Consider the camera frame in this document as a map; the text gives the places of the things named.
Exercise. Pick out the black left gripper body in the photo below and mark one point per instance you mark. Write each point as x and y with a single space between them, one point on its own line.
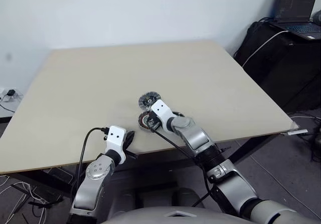
131 155

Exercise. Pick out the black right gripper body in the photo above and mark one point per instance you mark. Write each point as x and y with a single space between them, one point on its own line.
153 126

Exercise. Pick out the motor housing with copper windings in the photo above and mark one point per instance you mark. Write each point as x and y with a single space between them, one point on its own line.
142 121

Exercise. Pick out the silver spoked rotor disc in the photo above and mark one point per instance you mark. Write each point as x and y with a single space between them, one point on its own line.
146 99

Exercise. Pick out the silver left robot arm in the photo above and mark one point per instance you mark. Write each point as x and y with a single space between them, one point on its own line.
96 171

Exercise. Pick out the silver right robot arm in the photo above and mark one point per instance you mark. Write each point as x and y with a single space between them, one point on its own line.
198 138

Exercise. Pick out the grey robot torso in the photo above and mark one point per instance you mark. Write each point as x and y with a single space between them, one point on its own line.
160 216

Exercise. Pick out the black flat device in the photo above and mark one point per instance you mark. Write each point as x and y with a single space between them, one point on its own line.
60 175

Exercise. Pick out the black power adapter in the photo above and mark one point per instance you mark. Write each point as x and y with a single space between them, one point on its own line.
11 92

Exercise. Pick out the large black case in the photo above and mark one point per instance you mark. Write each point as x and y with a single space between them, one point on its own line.
283 70

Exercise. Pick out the clear table corner guard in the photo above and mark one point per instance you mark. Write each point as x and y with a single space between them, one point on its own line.
295 125

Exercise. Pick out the white bar-shaped power strip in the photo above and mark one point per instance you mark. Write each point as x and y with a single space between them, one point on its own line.
297 131

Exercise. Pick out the grey object beside laptop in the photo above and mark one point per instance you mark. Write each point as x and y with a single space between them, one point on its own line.
316 17

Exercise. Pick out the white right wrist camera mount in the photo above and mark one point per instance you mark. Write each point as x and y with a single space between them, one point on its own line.
161 109

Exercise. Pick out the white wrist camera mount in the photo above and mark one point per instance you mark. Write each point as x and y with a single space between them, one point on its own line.
161 109
115 134

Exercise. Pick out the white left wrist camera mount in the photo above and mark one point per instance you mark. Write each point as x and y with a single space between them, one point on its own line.
115 134

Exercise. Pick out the white wall power strip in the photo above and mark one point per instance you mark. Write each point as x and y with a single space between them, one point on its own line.
18 96

